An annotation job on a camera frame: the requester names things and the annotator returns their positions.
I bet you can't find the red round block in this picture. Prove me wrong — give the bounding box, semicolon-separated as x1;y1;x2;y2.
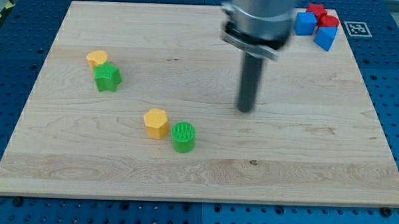
319;15;340;27

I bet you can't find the yellow hexagon block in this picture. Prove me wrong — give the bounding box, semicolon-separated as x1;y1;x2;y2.
144;108;169;139

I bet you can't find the blue pentagon block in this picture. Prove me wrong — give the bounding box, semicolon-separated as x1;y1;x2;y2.
314;27;338;51

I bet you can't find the wooden board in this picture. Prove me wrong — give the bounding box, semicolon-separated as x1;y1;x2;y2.
0;1;399;207

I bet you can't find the blue cube block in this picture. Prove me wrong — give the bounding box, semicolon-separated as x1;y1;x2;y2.
294;12;318;36

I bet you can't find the white fiducial marker tag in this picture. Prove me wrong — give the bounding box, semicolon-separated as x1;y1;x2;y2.
344;21;372;37

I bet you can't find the green cylinder block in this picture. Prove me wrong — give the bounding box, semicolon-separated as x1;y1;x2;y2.
171;122;196;154

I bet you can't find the green star block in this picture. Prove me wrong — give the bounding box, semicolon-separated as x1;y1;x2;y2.
93;62;122;92

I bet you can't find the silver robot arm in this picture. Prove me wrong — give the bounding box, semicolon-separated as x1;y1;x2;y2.
221;0;298;60

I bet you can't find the yellow heart block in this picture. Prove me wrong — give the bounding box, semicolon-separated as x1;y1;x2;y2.
86;50;108;70

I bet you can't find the red star block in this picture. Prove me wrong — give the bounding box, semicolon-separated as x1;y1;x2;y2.
306;3;328;21

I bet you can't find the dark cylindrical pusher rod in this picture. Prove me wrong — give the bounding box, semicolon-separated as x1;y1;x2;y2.
237;53;264;113

